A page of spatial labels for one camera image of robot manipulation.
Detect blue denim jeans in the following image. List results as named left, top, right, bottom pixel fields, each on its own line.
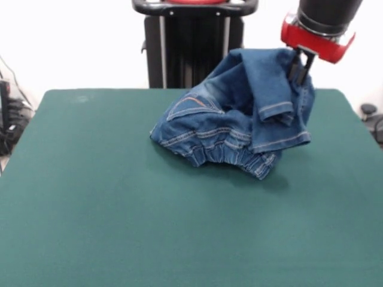
left=148, top=47, right=317, bottom=181

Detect dark green table cloth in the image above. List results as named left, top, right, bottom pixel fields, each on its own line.
left=0, top=87, right=383, bottom=287

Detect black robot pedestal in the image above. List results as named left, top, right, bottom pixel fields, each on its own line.
left=131, top=0, right=259, bottom=89

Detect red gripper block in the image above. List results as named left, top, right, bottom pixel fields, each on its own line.
left=280, top=12, right=357, bottom=85

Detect black electronics box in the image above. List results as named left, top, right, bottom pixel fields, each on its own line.
left=0, top=80, right=11, bottom=130

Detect black office chair base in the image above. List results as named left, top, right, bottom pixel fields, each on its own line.
left=360, top=103, right=383, bottom=141

